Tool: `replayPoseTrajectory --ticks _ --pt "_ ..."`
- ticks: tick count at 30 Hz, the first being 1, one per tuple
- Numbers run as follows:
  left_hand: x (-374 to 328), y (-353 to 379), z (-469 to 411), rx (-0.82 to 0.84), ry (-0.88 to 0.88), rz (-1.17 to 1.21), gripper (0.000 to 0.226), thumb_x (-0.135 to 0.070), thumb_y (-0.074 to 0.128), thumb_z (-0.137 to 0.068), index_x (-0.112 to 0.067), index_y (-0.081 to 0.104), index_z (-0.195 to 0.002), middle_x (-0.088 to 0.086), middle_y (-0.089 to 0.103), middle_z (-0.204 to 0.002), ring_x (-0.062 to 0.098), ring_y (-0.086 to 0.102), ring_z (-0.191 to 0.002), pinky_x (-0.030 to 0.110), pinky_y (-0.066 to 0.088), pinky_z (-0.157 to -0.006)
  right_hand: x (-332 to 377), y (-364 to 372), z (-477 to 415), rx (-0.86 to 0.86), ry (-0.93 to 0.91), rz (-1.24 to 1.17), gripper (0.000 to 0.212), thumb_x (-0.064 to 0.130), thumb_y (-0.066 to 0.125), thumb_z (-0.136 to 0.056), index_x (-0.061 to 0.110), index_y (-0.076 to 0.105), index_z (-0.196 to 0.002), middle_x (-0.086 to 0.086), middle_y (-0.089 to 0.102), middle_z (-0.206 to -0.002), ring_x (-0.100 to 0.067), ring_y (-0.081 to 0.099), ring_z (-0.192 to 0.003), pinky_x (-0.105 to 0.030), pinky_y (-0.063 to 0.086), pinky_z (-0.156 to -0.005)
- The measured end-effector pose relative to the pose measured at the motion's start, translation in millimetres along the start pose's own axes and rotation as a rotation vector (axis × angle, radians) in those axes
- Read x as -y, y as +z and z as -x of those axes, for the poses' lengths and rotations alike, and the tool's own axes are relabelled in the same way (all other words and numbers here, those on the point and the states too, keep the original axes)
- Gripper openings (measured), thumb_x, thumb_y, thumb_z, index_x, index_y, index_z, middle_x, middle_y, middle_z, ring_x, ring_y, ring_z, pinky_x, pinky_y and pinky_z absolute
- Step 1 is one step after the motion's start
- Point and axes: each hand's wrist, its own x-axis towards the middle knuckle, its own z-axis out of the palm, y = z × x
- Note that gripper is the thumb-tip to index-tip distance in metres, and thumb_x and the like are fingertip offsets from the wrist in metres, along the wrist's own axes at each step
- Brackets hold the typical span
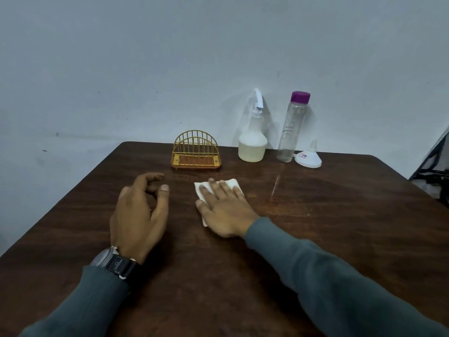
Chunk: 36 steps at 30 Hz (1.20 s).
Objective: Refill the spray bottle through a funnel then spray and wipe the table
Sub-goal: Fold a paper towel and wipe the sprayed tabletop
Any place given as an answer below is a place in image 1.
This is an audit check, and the person's right forearm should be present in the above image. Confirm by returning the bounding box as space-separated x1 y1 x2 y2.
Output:
244 216 449 337

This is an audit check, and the white paper napkin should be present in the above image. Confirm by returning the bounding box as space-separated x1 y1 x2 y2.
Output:
194 178 245 228

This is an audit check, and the dark wooden table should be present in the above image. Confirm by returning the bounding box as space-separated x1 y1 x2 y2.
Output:
0 141 449 337

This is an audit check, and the person's left forearm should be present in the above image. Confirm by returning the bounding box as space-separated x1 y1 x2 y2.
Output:
19 265 130 337

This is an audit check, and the white plastic funnel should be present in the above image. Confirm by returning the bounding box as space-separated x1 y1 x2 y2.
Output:
294 139 323 169

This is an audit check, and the gold wire napkin holder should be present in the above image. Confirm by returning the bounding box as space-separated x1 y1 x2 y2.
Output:
170 129 222 171

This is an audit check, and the person's left hand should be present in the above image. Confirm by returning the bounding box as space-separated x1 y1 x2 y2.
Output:
109 172 170 265

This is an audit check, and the black strap wristwatch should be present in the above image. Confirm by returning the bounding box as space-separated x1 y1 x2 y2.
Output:
90 246 143 280

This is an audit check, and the white plastic spray bottle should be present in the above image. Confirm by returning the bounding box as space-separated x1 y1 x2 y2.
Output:
238 108 268 163

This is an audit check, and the person's right hand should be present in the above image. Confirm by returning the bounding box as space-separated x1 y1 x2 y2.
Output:
195 177 261 239

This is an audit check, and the clear glass bottle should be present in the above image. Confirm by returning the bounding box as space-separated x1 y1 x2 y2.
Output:
276 100 309 164

